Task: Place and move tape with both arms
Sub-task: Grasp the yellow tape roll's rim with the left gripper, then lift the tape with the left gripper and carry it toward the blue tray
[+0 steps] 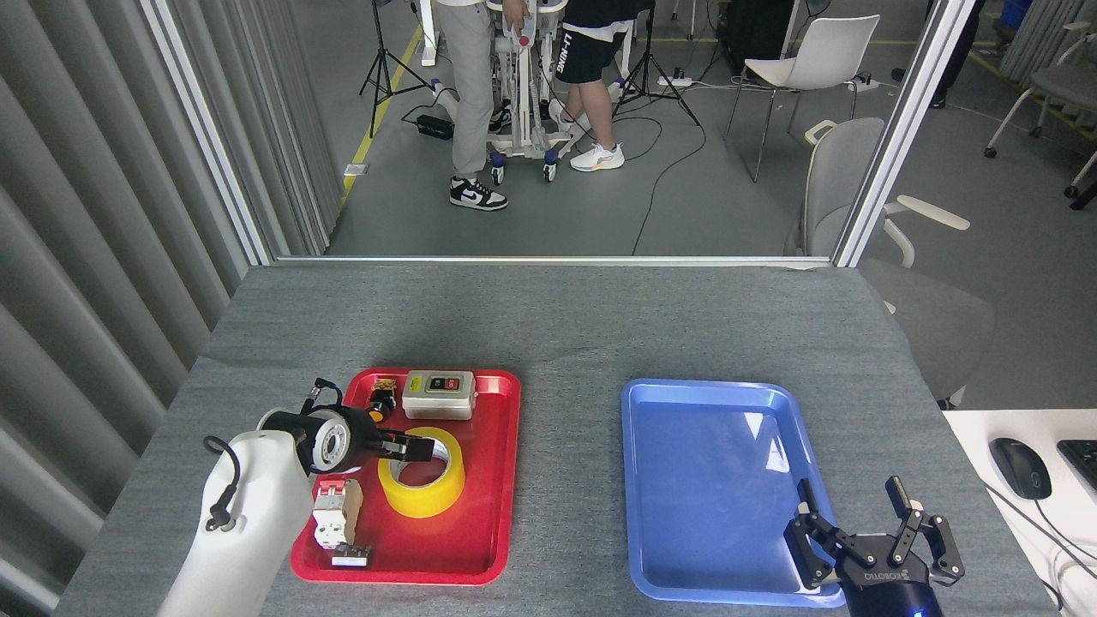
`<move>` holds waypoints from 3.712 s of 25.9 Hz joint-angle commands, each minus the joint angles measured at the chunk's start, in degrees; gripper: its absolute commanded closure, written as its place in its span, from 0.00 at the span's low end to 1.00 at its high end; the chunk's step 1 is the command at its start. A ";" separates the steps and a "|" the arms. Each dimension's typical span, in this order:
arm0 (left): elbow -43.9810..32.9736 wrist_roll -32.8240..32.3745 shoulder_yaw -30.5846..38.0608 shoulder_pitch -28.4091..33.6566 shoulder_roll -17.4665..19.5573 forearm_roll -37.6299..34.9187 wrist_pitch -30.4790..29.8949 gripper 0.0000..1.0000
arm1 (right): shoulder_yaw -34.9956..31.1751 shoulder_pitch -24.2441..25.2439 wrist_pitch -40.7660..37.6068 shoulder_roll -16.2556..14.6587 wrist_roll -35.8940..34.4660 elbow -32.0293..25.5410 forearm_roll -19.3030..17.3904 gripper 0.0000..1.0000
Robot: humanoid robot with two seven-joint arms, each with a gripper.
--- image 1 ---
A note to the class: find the grey office chair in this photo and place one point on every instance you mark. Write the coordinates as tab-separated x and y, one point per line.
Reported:
844	171

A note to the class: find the blue plastic tray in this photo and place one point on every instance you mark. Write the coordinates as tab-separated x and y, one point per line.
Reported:
711	480

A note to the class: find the black cabinet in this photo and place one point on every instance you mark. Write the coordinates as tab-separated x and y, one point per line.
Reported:
754	30

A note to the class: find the yellow tape roll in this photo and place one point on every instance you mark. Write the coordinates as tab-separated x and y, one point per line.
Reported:
428	501

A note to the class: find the black orange push button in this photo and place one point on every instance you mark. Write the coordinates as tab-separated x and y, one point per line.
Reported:
382	396

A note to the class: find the white red circuit breaker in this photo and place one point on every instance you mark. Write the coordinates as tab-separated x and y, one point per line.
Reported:
336	514

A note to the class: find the black tripod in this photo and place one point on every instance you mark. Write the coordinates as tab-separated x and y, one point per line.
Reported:
651	68
383	60

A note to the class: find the person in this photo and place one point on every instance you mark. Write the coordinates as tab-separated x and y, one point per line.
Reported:
471	86
956	51
583	51

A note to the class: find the silver aluminium rail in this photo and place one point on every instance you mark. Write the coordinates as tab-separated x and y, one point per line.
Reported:
548	260

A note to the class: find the white plastic chair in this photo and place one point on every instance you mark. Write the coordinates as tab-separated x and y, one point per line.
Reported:
823	51

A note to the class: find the small black white component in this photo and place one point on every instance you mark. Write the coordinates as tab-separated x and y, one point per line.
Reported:
351	557

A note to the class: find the white desk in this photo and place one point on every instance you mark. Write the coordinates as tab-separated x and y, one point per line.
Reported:
986	428

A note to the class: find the grey two-button switch box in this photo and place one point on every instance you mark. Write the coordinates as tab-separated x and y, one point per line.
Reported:
439	398

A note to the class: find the silver aluminium post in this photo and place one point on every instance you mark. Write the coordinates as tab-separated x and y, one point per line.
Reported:
900	128
206	128

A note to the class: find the white wheeled stand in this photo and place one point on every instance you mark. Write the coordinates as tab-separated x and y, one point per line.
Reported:
523	103

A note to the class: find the black keyboard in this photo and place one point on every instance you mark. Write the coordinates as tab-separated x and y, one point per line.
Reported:
1082	458

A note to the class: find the black power adapter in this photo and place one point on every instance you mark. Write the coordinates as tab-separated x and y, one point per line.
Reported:
435	127

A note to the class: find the black computer mouse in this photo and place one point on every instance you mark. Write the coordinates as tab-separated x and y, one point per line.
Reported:
1020	467

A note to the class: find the grey wheeled chair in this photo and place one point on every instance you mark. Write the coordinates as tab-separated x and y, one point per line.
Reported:
1067	86

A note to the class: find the red plastic tray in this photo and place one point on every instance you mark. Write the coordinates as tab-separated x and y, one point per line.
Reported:
480	480

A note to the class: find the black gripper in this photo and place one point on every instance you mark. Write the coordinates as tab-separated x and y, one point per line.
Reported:
367	441
883	583

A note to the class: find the white power strip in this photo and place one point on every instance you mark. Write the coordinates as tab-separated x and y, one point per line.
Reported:
675	81

